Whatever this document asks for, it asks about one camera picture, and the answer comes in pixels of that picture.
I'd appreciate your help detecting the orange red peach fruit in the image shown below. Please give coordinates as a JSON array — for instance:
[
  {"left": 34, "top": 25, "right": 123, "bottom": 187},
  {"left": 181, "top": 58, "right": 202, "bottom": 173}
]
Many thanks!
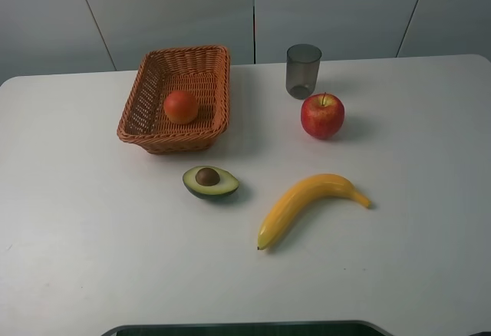
[{"left": 163, "top": 91, "right": 199, "bottom": 124}]

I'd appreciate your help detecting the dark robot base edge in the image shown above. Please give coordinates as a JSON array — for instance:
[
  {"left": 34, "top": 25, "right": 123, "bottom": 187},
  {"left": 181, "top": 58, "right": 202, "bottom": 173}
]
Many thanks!
[{"left": 105, "top": 321, "right": 388, "bottom": 335}]

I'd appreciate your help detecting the brown wicker basket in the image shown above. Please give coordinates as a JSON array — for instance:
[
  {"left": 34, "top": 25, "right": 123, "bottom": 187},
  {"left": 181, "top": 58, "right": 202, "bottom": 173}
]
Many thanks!
[{"left": 117, "top": 45, "right": 230, "bottom": 155}]

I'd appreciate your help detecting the halved avocado with pit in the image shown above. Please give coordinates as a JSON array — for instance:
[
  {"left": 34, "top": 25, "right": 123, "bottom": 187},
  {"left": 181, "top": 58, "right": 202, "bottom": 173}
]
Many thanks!
[{"left": 183, "top": 166, "right": 239, "bottom": 200}]

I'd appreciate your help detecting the yellow banana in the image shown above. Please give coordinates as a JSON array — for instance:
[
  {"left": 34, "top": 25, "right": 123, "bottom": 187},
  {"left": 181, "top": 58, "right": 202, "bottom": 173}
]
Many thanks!
[{"left": 256, "top": 173, "right": 371, "bottom": 251}]

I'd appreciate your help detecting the red apple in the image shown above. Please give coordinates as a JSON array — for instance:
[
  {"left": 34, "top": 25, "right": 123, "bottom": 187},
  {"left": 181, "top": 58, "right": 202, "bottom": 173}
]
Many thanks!
[{"left": 301, "top": 93, "right": 345, "bottom": 140}]

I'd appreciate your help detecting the grey translucent plastic cup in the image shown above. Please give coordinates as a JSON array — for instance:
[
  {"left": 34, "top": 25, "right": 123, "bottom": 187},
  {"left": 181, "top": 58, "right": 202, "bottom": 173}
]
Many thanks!
[{"left": 285, "top": 44, "right": 322, "bottom": 100}]

